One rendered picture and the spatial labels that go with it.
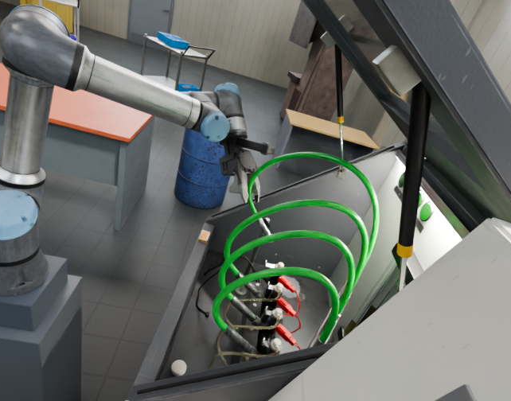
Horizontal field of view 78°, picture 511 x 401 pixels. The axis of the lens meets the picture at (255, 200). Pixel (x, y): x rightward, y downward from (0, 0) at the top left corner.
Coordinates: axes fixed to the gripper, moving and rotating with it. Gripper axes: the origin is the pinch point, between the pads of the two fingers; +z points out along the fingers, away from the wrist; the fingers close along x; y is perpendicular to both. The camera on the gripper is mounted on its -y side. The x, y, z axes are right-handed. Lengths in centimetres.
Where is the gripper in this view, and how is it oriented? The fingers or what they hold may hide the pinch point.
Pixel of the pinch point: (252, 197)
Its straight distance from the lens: 92.2
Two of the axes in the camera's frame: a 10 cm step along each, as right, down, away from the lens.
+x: -5.8, 0.3, -8.2
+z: 1.8, 9.8, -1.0
